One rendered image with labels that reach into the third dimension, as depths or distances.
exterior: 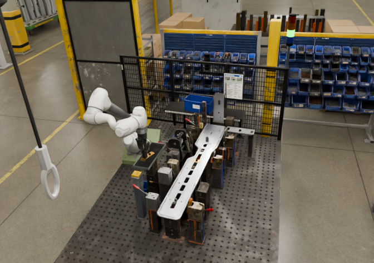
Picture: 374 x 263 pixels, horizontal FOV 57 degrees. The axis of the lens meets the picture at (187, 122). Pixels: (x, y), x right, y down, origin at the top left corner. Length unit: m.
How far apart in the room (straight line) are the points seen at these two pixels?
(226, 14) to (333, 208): 6.62
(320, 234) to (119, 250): 2.12
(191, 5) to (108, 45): 4.83
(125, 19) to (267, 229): 3.48
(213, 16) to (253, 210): 7.35
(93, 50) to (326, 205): 3.88
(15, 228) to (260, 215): 2.71
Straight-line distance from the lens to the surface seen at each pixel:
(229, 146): 3.37
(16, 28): 10.28
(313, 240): 3.90
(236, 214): 3.02
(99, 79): 5.69
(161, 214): 2.60
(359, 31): 5.90
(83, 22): 5.48
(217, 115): 3.63
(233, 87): 3.76
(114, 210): 3.15
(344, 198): 4.48
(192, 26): 7.68
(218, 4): 9.68
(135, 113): 2.54
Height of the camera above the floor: 2.82
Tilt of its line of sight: 30 degrees down
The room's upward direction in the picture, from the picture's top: 3 degrees counter-clockwise
